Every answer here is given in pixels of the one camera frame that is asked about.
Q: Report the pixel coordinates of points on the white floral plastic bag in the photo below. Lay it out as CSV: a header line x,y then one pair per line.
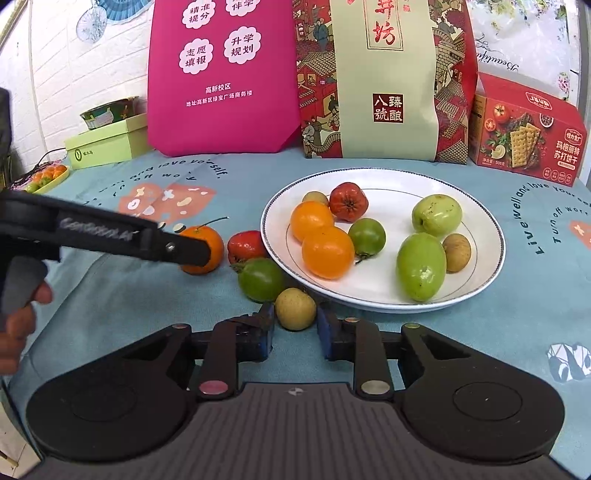
x,y
517,41

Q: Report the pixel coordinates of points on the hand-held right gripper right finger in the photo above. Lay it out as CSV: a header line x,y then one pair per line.
x,y
325,334

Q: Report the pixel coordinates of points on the large blue paper fan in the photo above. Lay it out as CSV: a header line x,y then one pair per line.
x,y
124,4

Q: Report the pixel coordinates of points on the white plate with dark rim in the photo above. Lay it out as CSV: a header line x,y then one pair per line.
x,y
388,286

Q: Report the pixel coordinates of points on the pink tote bag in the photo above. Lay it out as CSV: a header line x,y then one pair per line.
x,y
221,120

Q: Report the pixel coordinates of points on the orange tangerine with stem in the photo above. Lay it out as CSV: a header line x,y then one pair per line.
x,y
215,239

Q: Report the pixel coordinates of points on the green tomato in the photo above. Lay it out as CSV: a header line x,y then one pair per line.
x,y
261,279
367,236

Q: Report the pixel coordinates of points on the brown longan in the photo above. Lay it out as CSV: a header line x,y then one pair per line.
x,y
315,197
295,308

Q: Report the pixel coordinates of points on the light green box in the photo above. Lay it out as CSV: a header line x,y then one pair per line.
x,y
106,145

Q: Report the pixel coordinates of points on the red cracker box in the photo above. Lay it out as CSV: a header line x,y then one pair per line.
x,y
531,138

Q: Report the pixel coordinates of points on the red patterned gift bag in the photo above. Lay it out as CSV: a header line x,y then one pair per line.
x,y
383,69

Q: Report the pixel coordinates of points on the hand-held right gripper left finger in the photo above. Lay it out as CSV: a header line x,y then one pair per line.
x,y
266,339

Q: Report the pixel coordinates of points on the person's left hand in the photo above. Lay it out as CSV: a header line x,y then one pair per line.
x,y
21,330

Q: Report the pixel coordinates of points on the red wax apple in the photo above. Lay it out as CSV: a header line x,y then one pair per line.
x,y
348,201
247,247

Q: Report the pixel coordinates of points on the round green jujube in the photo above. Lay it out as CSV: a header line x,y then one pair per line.
x,y
436,214

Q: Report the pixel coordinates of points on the brown kiwi fruit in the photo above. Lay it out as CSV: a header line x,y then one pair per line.
x,y
457,252

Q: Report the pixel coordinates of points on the small round paper fan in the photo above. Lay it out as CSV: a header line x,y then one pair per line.
x,y
92,21

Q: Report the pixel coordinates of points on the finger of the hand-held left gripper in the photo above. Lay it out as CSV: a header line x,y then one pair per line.
x,y
184,247

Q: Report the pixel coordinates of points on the green patterned bowl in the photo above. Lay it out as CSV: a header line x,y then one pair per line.
x,y
108,113

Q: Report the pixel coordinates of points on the long green jujube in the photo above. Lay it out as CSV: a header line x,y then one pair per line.
x,y
421,266

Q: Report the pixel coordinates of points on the green tray of small fruits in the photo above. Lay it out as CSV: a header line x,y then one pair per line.
x,y
44,177

